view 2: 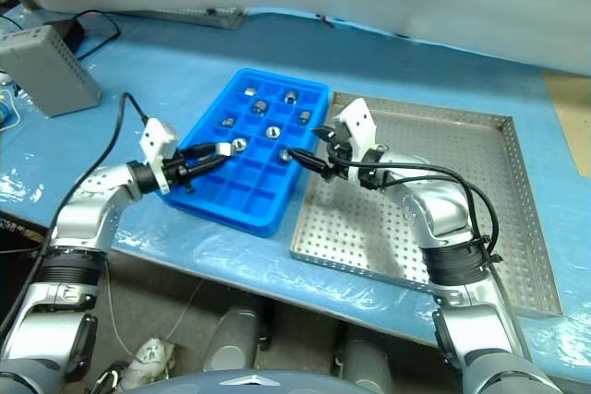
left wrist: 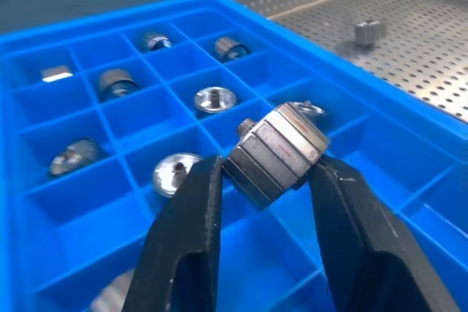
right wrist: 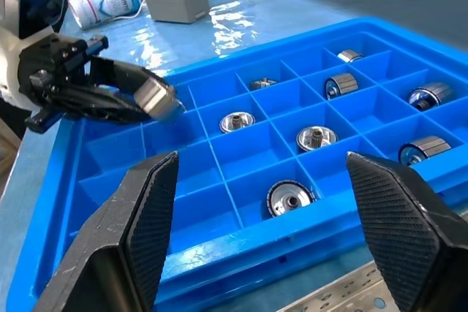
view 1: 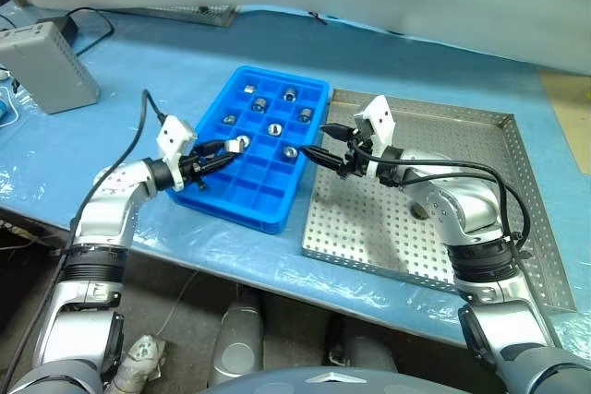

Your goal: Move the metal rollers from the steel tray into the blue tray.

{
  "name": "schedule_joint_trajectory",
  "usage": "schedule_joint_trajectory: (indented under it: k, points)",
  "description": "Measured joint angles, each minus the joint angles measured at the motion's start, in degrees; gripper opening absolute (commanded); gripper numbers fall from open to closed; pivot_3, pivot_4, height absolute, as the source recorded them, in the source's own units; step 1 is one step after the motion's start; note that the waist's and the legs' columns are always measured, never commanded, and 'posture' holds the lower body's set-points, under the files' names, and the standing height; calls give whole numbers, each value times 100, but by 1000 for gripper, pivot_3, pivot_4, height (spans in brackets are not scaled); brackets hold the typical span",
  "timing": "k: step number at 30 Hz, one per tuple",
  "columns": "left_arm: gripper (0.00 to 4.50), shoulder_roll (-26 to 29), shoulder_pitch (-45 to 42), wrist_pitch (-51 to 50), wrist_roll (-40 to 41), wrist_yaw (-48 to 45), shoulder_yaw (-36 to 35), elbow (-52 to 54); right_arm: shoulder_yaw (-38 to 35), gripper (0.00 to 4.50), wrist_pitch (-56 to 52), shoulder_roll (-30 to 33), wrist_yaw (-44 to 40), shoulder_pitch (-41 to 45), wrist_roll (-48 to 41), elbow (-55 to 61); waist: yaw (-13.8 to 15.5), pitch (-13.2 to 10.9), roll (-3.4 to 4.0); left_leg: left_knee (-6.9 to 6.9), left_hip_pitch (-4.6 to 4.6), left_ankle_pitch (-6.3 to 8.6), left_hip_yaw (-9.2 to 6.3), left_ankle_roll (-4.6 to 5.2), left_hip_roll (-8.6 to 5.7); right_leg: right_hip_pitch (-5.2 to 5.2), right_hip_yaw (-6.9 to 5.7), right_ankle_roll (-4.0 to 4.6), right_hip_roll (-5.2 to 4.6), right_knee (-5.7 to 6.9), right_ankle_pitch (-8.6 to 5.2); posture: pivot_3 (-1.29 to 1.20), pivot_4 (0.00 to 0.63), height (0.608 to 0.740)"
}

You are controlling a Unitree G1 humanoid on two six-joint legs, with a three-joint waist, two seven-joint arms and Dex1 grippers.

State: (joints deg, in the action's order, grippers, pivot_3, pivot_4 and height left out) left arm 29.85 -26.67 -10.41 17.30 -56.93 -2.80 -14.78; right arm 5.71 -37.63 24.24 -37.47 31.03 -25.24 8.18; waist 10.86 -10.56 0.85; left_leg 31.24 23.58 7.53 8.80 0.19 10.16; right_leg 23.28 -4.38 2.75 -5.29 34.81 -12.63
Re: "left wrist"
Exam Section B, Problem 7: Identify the steel nut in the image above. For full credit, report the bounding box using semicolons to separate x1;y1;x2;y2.
222;102;329;211
353;18;387;50

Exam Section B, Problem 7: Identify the blue plastic compartment tray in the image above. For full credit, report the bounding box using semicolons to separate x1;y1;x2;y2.
0;0;468;312

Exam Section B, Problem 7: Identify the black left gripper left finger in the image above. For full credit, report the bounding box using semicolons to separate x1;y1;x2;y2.
121;154;224;312

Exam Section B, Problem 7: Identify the perforated steel tray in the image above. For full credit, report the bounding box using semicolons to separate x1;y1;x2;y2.
233;0;468;123

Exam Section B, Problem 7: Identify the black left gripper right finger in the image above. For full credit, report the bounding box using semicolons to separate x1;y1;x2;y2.
309;153;462;312

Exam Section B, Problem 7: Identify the flat metal roller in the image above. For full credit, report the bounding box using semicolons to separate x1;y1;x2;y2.
39;64;74;83

